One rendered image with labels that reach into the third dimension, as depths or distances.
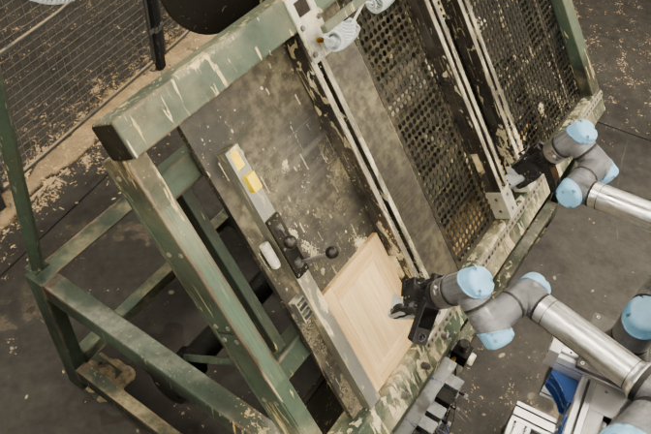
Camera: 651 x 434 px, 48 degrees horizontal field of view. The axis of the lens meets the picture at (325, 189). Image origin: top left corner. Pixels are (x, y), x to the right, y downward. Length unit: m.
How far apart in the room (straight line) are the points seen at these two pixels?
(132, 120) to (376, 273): 1.01
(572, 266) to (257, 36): 2.55
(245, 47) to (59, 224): 2.40
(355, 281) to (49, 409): 1.71
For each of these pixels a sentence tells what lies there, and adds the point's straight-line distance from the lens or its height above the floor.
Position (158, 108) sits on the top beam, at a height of 1.90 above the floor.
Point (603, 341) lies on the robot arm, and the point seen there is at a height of 1.64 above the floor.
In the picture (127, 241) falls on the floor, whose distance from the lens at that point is 3.95.
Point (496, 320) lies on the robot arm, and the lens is 1.75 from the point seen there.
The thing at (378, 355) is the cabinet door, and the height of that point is 0.96.
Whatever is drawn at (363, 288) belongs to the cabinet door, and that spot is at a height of 1.14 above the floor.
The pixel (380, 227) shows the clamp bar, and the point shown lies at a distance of 2.33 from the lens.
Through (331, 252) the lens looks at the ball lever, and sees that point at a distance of 2.00.
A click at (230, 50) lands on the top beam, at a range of 1.87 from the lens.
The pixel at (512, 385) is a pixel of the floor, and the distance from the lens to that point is 3.57.
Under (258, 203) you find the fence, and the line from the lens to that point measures 1.97.
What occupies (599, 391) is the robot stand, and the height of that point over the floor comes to 0.95.
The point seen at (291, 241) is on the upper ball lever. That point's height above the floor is 1.55.
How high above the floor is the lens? 3.03
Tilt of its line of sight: 47 degrees down
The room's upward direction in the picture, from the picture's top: 4 degrees clockwise
